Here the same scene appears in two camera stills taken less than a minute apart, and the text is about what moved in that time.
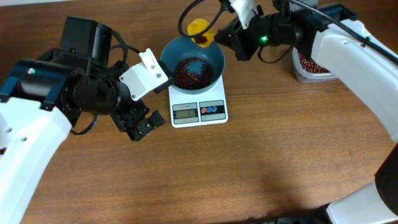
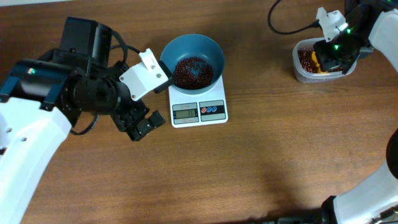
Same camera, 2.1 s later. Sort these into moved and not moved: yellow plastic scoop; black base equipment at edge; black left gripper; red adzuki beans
Moved: yellow plastic scoop
Not moved: black left gripper; black base equipment at edge; red adzuki beans
